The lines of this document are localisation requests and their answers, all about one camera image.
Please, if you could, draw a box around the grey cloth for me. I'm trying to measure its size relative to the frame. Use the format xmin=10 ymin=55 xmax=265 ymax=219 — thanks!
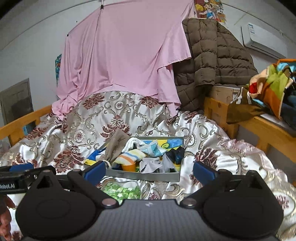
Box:
xmin=139 ymin=158 xmax=178 ymax=174

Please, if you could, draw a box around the brown pouch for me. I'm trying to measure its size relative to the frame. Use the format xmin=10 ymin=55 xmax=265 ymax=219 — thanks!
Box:
xmin=103 ymin=128 xmax=130 ymax=163

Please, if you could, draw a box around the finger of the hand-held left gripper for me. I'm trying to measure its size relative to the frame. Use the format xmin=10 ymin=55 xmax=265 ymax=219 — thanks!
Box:
xmin=0 ymin=163 xmax=35 ymax=172
xmin=0 ymin=165 xmax=56 ymax=183

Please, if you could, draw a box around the colourful cartoon wall poster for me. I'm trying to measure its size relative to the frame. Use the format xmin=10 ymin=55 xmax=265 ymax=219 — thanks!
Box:
xmin=194 ymin=0 xmax=227 ymax=22

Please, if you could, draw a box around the striped cloth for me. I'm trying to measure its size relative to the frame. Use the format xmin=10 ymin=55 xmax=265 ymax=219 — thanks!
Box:
xmin=111 ymin=149 xmax=142 ymax=169

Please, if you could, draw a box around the person's left hand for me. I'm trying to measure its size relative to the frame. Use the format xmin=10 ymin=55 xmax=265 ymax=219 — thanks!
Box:
xmin=0 ymin=195 xmax=16 ymax=241

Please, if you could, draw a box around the cardboard box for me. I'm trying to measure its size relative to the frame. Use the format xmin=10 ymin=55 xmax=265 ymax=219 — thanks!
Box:
xmin=211 ymin=85 xmax=242 ymax=105

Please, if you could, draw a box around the light blue cloth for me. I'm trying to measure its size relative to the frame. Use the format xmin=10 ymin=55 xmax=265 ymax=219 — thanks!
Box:
xmin=141 ymin=142 xmax=166 ymax=158

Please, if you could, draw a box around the wooden bed frame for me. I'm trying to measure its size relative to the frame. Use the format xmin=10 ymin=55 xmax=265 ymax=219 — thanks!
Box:
xmin=203 ymin=96 xmax=296 ymax=163

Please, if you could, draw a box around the grey box with cartoon print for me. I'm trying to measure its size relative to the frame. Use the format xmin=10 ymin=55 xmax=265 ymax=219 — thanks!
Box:
xmin=105 ymin=136 xmax=185 ymax=182

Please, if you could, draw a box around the orange cloth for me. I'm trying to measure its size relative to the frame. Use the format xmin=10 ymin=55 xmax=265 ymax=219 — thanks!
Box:
xmin=121 ymin=162 xmax=137 ymax=172

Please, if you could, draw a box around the black cloth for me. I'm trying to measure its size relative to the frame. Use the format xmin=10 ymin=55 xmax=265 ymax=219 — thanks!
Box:
xmin=165 ymin=147 xmax=185 ymax=165

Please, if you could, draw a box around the floral satin blanket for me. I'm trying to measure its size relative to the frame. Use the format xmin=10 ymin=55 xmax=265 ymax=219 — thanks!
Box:
xmin=0 ymin=91 xmax=296 ymax=241

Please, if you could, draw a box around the white air conditioner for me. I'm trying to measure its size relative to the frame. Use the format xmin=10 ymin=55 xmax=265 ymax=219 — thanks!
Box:
xmin=240 ymin=22 xmax=288 ymax=59

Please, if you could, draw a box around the colourful patchwork blanket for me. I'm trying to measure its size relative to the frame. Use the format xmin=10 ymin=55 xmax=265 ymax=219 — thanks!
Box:
xmin=227 ymin=59 xmax=296 ymax=130

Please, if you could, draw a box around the brown quilted jacket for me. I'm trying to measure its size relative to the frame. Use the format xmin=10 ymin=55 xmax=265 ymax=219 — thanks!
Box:
xmin=173 ymin=18 xmax=258 ymax=112

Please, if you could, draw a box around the yellow blue cloth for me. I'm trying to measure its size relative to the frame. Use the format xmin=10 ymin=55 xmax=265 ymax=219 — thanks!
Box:
xmin=84 ymin=149 xmax=107 ymax=166

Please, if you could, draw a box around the pink hanging shirt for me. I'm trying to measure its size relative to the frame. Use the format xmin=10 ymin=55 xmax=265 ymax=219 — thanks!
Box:
xmin=51 ymin=0 xmax=192 ymax=121

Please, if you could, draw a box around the blue floral wall poster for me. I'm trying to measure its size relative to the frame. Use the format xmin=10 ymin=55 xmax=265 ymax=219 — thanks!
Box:
xmin=55 ymin=54 xmax=62 ymax=87

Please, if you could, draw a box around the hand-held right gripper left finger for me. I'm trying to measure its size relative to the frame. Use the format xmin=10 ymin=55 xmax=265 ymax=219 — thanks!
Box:
xmin=34 ymin=160 xmax=119 ymax=208

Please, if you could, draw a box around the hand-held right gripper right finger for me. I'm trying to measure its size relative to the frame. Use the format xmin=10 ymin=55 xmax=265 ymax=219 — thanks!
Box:
xmin=179 ymin=161 xmax=267 ymax=208

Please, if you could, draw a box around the bag of green pieces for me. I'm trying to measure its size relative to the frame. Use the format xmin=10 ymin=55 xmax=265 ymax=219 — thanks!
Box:
xmin=100 ymin=182 xmax=141 ymax=200

